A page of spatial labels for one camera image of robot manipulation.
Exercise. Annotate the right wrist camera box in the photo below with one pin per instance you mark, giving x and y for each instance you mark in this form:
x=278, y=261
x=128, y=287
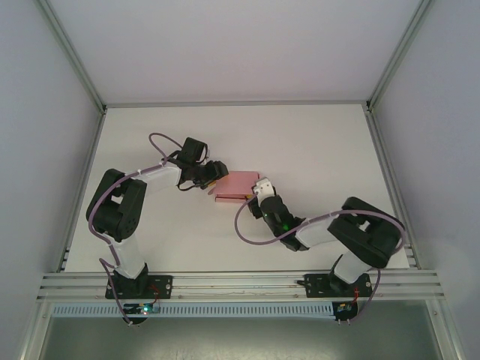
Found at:
x=264, y=187

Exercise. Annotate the aluminium frame crossbar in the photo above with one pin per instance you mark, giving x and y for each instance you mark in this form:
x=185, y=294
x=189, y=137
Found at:
x=236, y=104

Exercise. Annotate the aluminium lower frame leg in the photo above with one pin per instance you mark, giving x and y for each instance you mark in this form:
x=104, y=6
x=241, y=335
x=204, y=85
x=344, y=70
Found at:
x=36, y=333
x=446, y=333

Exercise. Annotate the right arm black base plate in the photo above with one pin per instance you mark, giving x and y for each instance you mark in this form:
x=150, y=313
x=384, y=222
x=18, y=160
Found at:
x=315, y=287

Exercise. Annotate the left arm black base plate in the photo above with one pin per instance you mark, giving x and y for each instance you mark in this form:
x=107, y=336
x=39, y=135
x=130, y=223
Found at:
x=161, y=285

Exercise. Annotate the pink paper box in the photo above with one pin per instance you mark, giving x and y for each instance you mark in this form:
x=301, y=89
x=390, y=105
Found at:
x=236, y=183

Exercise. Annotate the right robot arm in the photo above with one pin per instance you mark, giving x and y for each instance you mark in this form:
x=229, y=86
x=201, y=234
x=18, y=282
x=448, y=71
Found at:
x=363, y=232

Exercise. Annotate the aluminium frame post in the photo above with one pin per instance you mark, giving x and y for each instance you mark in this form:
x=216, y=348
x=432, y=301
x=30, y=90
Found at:
x=399, y=52
x=71, y=52

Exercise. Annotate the aluminium mounting rail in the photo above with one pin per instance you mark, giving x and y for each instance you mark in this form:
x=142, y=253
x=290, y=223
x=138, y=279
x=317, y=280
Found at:
x=232, y=287

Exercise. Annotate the aluminium table side rail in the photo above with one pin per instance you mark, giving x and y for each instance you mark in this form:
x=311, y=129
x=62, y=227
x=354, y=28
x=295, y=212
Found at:
x=379, y=150
x=94, y=142

